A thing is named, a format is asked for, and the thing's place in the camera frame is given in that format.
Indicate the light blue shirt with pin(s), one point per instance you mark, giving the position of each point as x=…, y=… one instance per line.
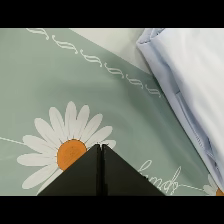
x=193, y=86

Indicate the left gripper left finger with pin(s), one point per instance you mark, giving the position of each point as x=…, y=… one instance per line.
x=78, y=178

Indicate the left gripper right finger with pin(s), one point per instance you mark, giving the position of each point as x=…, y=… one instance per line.
x=125, y=178

